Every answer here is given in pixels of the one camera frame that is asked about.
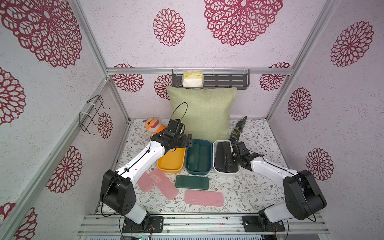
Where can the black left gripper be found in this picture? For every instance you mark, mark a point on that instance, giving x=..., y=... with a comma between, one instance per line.
x=185, y=143

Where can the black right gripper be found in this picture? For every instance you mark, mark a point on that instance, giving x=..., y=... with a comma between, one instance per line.
x=227, y=159

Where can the black pencil case front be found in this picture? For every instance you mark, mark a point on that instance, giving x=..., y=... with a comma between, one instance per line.
x=223, y=151

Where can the pink pencil case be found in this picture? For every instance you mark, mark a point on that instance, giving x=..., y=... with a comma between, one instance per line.
x=145, y=183
x=204, y=198
x=164, y=184

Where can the pink pencil case front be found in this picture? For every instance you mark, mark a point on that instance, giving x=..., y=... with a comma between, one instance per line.
x=204, y=198

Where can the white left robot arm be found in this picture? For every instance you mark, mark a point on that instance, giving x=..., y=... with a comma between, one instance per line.
x=118, y=187

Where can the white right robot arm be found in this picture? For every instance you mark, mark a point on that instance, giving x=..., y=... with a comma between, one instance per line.
x=303, y=196

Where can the white storage box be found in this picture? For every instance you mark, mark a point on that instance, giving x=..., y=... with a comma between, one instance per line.
x=231, y=172

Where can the yellow storage box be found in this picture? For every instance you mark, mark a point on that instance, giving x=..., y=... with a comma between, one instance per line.
x=172, y=162

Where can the teal storage box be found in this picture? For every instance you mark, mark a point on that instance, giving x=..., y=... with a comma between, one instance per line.
x=201, y=143

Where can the dark green pencil case front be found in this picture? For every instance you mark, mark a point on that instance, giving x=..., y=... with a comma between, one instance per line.
x=192, y=182

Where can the orange shark plush toy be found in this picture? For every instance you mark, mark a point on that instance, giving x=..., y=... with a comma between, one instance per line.
x=154, y=126

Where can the floral table mat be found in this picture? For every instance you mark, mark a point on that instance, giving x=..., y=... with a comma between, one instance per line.
x=245, y=192

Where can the green pillow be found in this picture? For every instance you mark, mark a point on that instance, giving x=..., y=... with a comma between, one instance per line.
x=204, y=112

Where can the tissue pack on shelf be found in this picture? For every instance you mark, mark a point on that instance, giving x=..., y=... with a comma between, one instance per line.
x=193, y=79

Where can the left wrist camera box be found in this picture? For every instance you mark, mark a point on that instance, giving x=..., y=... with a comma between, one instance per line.
x=175, y=128

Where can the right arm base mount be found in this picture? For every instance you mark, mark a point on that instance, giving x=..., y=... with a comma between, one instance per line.
x=255, y=223

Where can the dark wall shelf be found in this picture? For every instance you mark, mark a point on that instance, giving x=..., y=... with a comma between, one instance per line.
x=215, y=81

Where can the black wire wall rack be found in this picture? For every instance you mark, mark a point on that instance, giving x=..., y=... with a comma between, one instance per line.
x=88, y=117

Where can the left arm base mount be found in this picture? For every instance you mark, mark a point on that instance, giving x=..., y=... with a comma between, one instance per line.
x=149, y=225

